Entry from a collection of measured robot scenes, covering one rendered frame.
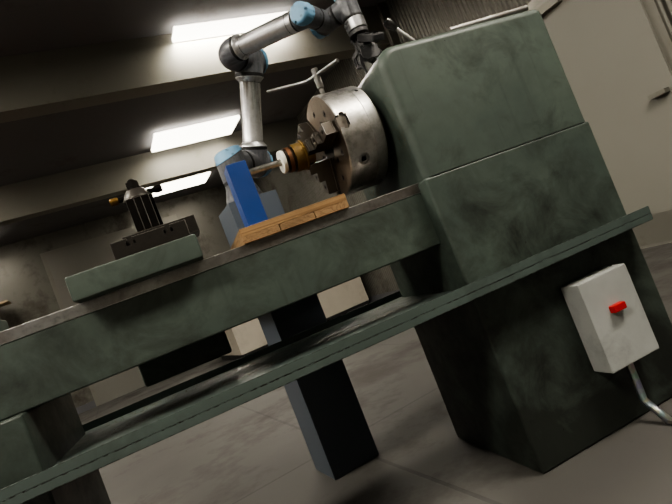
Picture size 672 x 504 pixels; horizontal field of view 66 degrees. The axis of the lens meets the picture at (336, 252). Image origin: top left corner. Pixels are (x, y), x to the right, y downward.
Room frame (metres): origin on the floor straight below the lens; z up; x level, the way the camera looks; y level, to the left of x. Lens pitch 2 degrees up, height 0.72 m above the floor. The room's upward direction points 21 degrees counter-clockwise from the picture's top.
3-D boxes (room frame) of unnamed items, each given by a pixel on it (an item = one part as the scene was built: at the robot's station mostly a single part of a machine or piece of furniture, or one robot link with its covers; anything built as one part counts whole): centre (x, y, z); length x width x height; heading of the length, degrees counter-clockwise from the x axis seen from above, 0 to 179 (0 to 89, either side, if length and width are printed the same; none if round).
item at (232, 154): (2.06, 0.26, 1.27); 0.13 x 0.12 x 0.14; 147
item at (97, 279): (1.43, 0.52, 0.89); 0.53 x 0.30 x 0.06; 17
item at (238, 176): (1.50, 0.19, 1.00); 0.08 x 0.06 x 0.23; 17
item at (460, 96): (1.73, -0.52, 1.06); 0.59 x 0.48 x 0.39; 107
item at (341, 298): (8.43, 1.16, 0.42); 2.21 x 1.79 x 0.83; 116
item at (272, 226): (1.52, 0.12, 0.88); 0.36 x 0.30 x 0.04; 17
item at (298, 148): (1.55, 0.00, 1.08); 0.09 x 0.09 x 0.09; 17
